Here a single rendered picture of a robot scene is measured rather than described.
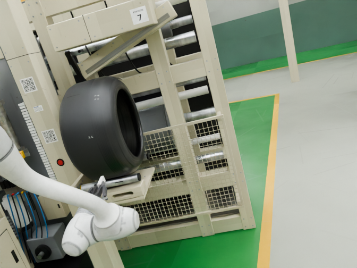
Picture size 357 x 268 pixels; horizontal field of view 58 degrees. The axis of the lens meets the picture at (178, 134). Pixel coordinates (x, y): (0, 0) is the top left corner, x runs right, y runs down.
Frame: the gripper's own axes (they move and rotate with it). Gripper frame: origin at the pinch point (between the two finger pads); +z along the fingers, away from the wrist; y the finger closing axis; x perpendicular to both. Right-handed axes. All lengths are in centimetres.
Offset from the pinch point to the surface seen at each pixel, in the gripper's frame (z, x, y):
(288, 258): 31, 106, -83
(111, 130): 12.8, -19.7, -9.7
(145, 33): 73, -50, -28
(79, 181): 21.0, 8.9, 22.7
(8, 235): -1, 20, 61
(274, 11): 885, 91, -263
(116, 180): 17.7, 11.5, 1.0
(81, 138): 10.2, -20.1, 5.1
